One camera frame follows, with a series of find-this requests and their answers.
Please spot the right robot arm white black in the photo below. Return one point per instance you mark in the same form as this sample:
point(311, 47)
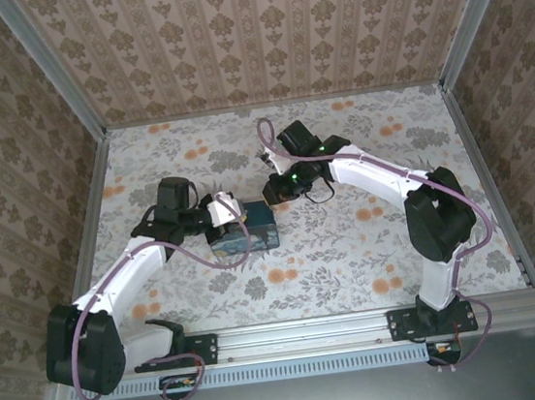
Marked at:
point(376, 172)

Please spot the small electronics board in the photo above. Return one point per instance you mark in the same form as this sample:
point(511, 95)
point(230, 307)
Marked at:
point(445, 351)
point(178, 385)

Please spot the aluminium frame post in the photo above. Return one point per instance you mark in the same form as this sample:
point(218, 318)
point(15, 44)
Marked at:
point(474, 13)
point(48, 66)

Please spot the aluminium side rail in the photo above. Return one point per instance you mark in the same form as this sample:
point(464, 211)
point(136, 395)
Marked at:
point(87, 222)
point(490, 182)

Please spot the floral patterned table cover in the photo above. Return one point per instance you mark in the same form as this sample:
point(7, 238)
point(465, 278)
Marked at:
point(306, 273)

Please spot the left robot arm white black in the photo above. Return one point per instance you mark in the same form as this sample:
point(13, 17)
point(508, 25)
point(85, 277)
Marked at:
point(125, 271)

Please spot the blue starry night print box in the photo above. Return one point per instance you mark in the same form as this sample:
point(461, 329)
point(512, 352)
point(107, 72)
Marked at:
point(259, 232)

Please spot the aluminium front rail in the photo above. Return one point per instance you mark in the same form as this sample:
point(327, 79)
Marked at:
point(303, 334)

